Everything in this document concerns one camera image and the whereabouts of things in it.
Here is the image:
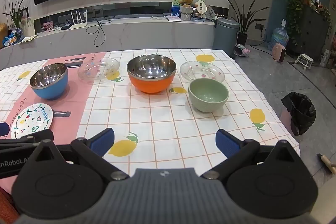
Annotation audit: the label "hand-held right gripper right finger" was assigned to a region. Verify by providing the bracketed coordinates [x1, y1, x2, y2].
[201, 129, 302, 180]

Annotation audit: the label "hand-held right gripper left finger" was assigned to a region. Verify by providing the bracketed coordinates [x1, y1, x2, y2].
[25, 128, 131, 180]

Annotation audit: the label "white painted plate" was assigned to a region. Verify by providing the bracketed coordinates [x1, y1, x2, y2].
[10, 103, 54, 139]

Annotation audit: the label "green bowl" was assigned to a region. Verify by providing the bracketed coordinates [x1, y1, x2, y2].
[188, 78, 229, 113]

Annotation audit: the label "blue steel bowl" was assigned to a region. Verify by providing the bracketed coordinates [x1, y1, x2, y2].
[29, 63, 69, 101]

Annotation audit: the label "floral glass plate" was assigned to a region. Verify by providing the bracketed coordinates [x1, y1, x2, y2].
[180, 61, 225, 83]
[78, 58, 120, 84]

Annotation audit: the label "orange steel bowl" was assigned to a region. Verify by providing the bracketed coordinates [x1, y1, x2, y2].
[127, 55, 177, 94]

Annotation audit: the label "pink placemat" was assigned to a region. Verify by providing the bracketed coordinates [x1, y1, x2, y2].
[0, 52, 107, 190]

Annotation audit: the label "blue snack bag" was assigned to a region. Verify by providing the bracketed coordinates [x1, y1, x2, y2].
[3, 31, 17, 46]

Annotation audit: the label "patterned slippers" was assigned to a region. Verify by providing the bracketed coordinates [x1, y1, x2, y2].
[234, 43, 250, 58]

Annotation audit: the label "potted plant in blue vase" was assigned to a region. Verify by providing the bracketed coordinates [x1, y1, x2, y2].
[3, 0, 30, 42]

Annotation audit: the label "pink heater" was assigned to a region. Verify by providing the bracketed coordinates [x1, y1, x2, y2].
[272, 43, 286, 63]

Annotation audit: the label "long leaf potted plant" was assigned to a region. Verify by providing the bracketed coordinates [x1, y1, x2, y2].
[225, 0, 271, 46]

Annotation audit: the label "grey trash can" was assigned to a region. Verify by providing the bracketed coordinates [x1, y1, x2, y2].
[213, 17, 240, 56]

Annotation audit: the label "white stool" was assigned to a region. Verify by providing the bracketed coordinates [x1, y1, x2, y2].
[295, 54, 315, 70]

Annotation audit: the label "marble tv console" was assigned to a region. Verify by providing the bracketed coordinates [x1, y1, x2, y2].
[0, 15, 216, 71]

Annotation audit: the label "white router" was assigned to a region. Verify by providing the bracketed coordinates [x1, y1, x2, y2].
[69, 11, 88, 30]

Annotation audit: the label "water bottle with pump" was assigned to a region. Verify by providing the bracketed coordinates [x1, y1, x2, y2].
[271, 19, 289, 50]

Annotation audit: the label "dark cabinet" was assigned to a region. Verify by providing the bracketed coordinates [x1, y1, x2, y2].
[291, 6, 331, 62]

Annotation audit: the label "round hand fan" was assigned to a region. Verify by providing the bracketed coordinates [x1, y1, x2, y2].
[196, 0, 206, 16]

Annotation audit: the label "teddy bear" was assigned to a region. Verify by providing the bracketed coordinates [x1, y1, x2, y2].
[180, 0, 198, 20]

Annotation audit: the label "green picture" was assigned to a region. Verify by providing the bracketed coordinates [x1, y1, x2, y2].
[172, 0, 206, 17]

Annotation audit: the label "climbing green plant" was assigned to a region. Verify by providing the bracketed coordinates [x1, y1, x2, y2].
[281, 0, 332, 43]

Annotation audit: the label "black cable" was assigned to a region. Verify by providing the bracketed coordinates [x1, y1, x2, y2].
[87, 17, 113, 47]

